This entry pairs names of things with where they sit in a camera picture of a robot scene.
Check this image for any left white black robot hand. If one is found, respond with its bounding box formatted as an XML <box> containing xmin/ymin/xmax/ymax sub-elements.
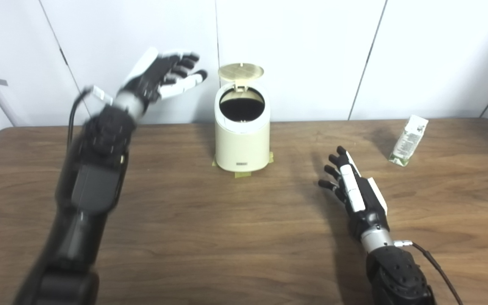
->
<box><xmin>119</xmin><ymin>47</ymin><xmax>208</xmax><ymax>105</ymax></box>

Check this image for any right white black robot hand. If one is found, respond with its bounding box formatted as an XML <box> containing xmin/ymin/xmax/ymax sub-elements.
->
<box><xmin>318</xmin><ymin>146</ymin><xmax>390</xmax><ymax>242</ymax></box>

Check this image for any white green milk carton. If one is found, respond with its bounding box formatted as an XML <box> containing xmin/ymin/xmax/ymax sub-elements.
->
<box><xmin>388</xmin><ymin>115</ymin><xmax>429</xmax><ymax>167</ymax></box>

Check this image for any cream round bin lid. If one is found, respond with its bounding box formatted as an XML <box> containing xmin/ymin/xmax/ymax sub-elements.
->
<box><xmin>218</xmin><ymin>63</ymin><xmax>265</xmax><ymax>92</ymax></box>

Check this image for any cream-colored round bin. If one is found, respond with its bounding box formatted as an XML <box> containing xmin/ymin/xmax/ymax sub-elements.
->
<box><xmin>214</xmin><ymin>83</ymin><xmax>271</xmax><ymax>172</ymax></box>

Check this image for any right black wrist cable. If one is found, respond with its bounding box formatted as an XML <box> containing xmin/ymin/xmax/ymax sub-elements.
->
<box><xmin>394</xmin><ymin>240</ymin><xmax>464</xmax><ymax>305</ymax></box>

